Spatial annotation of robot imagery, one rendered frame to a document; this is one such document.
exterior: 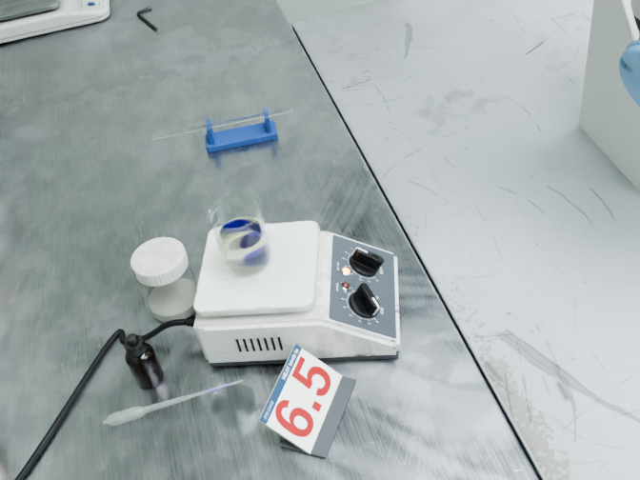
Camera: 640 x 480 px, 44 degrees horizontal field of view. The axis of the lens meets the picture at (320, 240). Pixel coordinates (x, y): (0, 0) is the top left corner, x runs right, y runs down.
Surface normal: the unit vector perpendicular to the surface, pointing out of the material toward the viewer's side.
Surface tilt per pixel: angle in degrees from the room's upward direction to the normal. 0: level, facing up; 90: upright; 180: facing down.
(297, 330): 90
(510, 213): 0
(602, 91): 90
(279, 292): 0
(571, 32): 0
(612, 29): 90
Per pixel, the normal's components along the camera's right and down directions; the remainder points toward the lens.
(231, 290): -0.13, -0.71
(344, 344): -0.04, 0.70
